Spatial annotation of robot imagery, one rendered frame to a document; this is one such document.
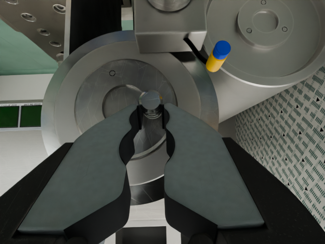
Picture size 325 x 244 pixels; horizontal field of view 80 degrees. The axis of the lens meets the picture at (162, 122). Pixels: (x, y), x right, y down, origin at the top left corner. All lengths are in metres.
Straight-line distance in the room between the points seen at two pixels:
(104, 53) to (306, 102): 0.21
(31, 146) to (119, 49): 0.45
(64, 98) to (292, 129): 0.24
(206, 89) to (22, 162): 0.51
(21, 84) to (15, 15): 3.22
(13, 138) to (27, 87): 3.01
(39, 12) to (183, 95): 0.36
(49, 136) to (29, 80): 3.45
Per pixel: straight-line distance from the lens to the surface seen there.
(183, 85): 0.16
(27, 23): 0.50
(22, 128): 0.59
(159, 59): 0.16
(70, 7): 0.24
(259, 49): 0.20
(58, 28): 0.49
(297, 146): 0.27
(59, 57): 0.58
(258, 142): 0.34
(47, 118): 0.19
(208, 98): 0.17
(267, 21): 0.21
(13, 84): 3.75
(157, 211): 0.50
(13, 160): 0.61
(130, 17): 0.64
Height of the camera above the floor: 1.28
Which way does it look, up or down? 9 degrees down
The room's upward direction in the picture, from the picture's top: 178 degrees clockwise
